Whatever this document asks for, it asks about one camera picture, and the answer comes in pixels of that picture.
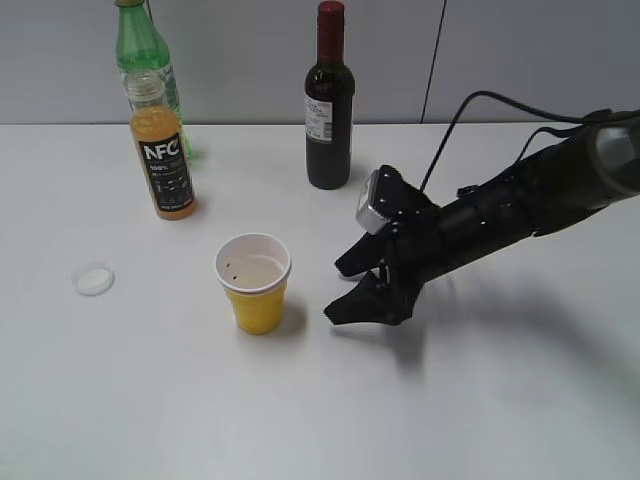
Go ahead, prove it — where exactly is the yellow paper cup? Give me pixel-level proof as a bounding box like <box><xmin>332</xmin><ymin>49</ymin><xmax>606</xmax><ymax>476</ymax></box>
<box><xmin>214</xmin><ymin>233</ymin><xmax>292</xmax><ymax>335</ymax></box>

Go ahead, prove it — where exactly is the dark red wine bottle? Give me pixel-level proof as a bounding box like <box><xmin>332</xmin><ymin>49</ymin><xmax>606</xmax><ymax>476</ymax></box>
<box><xmin>304</xmin><ymin>1</ymin><xmax>355</xmax><ymax>190</ymax></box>

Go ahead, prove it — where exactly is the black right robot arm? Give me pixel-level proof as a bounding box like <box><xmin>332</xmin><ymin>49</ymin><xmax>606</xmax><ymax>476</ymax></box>
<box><xmin>324</xmin><ymin>112</ymin><xmax>639</xmax><ymax>326</ymax></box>

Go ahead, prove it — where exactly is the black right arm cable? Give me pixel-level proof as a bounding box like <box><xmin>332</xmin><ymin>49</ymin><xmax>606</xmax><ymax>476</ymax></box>
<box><xmin>417</xmin><ymin>90</ymin><xmax>614</xmax><ymax>193</ymax></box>

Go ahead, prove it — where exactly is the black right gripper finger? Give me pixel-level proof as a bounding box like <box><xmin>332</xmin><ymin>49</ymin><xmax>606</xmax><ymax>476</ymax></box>
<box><xmin>324</xmin><ymin>271</ymin><xmax>400</xmax><ymax>326</ymax></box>
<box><xmin>334</xmin><ymin>229</ymin><xmax>390</xmax><ymax>277</ymax></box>

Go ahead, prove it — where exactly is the NFC orange juice bottle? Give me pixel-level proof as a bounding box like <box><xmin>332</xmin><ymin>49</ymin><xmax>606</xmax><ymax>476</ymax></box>
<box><xmin>124</xmin><ymin>71</ymin><xmax>196</xmax><ymax>221</ymax></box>

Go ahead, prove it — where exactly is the green plastic soda bottle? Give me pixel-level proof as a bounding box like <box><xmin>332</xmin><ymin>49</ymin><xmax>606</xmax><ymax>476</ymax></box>
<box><xmin>115</xmin><ymin>0</ymin><xmax>203</xmax><ymax>166</ymax></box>

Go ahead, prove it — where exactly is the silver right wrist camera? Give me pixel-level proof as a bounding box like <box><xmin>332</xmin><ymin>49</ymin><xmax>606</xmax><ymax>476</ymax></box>
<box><xmin>355</xmin><ymin>169</ymin><xmax>389</xmax><ymax>235</ymax></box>

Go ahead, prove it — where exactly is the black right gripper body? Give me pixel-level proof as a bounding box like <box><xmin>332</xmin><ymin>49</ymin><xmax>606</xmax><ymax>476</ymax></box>
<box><xmin>377</xmin><ymin>165</ymin><xmax>493</xmax><ymax>325</ymax></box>

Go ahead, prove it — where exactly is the clear white bottle cap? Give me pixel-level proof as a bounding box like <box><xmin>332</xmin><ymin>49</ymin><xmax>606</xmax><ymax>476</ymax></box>
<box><xmin>72</xmin><ymin>263</ymin><xmax>115</xmax><ymax>297</ymax></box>

